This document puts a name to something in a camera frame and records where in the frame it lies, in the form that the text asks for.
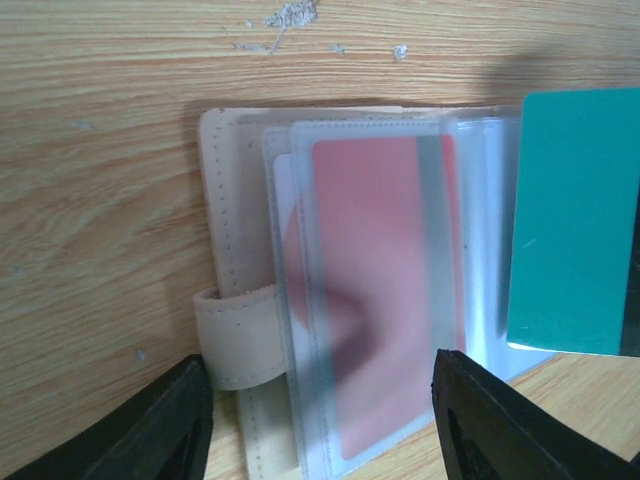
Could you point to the red circle credit card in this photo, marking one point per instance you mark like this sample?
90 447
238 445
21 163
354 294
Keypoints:
299 345

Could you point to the beige card holder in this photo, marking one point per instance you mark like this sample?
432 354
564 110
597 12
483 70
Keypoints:
241 322

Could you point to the teal credit card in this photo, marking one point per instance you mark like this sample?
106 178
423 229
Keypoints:
574 281

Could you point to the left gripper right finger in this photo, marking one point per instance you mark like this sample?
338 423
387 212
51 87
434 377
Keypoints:
488 430

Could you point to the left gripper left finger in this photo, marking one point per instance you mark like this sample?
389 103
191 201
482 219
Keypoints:
162 432

